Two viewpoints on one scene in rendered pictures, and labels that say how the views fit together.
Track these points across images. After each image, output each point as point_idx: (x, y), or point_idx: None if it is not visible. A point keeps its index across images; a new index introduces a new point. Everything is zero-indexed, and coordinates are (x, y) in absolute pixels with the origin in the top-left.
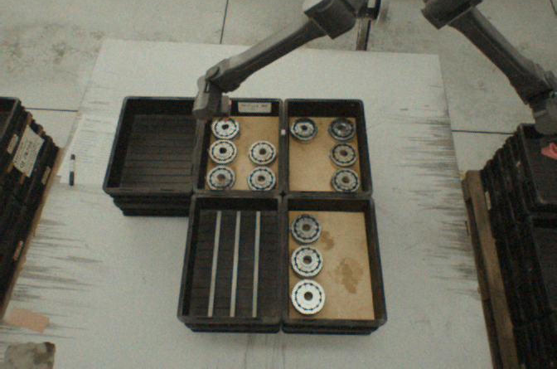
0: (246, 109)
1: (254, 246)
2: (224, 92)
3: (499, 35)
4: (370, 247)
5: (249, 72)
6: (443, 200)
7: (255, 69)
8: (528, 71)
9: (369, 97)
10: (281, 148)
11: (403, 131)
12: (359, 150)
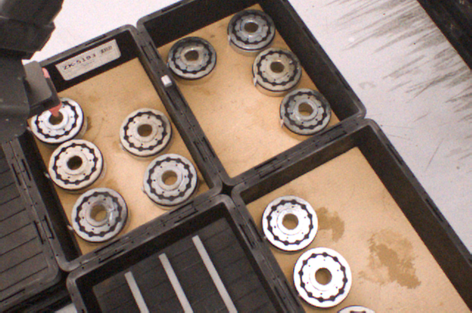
0: (77, 71)
1: (222, 300)
2: (24, 57)
3: None
4: (406, 199)
5: None
6: (433, 68)
7: None
8: None
9: None
10: (178, 110)
11: None
12: (295, 51)
